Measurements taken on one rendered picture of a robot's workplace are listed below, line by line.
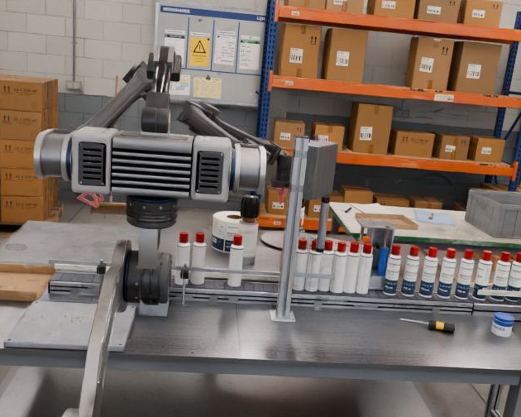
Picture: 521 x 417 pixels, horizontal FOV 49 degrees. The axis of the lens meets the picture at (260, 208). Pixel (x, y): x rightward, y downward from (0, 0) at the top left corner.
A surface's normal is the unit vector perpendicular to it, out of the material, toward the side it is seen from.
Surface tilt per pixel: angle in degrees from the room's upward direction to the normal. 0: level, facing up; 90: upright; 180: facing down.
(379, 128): 90
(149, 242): 90
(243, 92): 90
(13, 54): 90
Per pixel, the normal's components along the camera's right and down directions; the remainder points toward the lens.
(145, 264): 0.07, 0.26
